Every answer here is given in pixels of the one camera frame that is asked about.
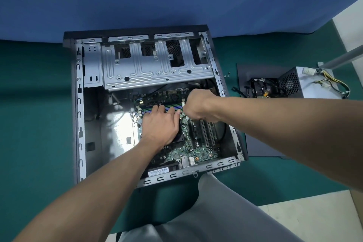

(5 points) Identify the person's left forearm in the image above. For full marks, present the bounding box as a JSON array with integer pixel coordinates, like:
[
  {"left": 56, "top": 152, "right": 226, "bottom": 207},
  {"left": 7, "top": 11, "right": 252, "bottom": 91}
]
[{"left": 12, "top": 137, "right": 166, "bottom": 242}]

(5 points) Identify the desktop computer case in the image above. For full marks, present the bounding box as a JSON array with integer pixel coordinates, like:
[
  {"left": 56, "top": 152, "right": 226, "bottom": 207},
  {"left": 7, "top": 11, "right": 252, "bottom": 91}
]
[{"left": 62, "top": 24, "right": 249, "bottom": 189}]

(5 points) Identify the person's right forearm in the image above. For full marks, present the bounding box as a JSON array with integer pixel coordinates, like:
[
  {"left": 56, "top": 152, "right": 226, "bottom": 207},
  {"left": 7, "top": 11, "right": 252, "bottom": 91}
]
[{"left": 203, "top": 96, "right": 363, "bottom": 192}]

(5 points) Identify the person's right hand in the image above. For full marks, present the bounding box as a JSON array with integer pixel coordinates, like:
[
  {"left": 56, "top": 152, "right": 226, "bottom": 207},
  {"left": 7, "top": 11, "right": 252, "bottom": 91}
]
[{"left": 183, "top": 88, "right": 225, "bottom": 123}]

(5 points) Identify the black data cable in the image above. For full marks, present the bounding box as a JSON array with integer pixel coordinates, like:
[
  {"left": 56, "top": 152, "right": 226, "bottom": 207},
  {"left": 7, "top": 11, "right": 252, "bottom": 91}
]
[{"left": 231, "top": 86, "right": 248, "bottom": 98}]

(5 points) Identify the green floor mat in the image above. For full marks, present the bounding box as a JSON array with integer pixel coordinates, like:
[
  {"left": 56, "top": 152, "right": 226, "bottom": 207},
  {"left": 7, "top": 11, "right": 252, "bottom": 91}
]
[{"left": 0, "top": 20, "right": 363, "bottom": 235}]

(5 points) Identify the person's white shirt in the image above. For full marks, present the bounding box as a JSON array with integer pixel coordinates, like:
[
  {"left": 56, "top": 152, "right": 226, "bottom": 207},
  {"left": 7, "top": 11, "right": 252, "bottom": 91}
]
[{"left": 117, "top": 173, "right": 304, "bottom": 242}]

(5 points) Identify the silver metal drive cage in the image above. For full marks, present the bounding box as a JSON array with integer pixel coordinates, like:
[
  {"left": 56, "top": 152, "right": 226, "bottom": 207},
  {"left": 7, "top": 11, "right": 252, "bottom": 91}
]
[{"left": 101, "top": 36, "right": 215, "bottom": 90}]

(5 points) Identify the black processor cooler fan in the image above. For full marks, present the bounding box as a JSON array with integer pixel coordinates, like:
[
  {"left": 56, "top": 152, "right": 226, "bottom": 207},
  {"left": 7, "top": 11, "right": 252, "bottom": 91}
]
[{"left": 172, "top": 119, "right": 185, "bottom": 145}]

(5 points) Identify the hard drive with cables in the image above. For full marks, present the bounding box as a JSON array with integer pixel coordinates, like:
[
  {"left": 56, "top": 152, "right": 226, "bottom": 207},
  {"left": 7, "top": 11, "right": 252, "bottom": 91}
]
[{"left": 249, "top": 78, "right": 285, "bottom": 99}]

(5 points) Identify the grey metal post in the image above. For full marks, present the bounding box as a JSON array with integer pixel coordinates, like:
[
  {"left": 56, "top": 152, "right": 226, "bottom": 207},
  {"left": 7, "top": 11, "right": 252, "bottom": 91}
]
[{"left": 317, "top": 44, "right": 363, "bottom": 70}]

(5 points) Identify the person's left hand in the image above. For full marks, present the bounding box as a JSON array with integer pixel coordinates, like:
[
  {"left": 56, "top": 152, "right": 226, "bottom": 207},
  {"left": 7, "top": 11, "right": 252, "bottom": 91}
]
[{"left": 140, "top": 105, "right": 182, "bottom": 147}]

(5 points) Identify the green motherboard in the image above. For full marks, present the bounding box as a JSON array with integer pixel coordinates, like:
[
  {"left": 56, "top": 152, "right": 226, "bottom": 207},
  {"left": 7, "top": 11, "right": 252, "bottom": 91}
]
[{"left": 131, "top": 85, "right": 226, "bottom": 166}]

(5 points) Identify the black side panel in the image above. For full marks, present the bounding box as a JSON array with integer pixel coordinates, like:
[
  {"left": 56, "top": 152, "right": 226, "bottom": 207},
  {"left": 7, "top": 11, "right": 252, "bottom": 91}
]
[{"left": 236, "top": 63, "right": 293, "bottom": 160}]

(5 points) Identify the yellow and black cable bundle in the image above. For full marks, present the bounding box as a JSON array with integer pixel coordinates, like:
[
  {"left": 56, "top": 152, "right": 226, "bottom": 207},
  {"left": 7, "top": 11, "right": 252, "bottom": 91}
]
[{"left": 301, "top": 67, "right": 351, "bottom": 99}]

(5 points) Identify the silver power supply unit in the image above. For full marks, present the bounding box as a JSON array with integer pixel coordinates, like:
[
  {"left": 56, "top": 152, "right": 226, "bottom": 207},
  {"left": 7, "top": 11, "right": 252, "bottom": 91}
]
[{"left": 277, "top": 65, "right": 349, "bottom": 99}]

